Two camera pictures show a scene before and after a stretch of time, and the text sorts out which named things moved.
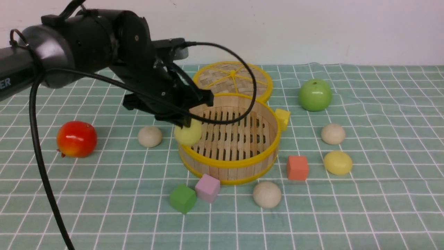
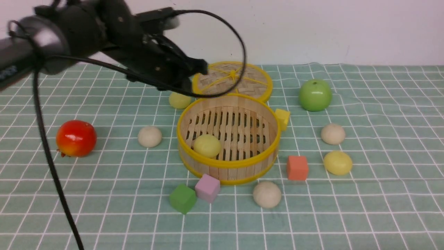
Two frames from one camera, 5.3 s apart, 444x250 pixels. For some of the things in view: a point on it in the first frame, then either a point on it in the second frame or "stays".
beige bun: (149, 136) stays
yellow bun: (189, 135) → (208, 145)
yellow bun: (338, 163) stays
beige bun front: (266, 194) stays
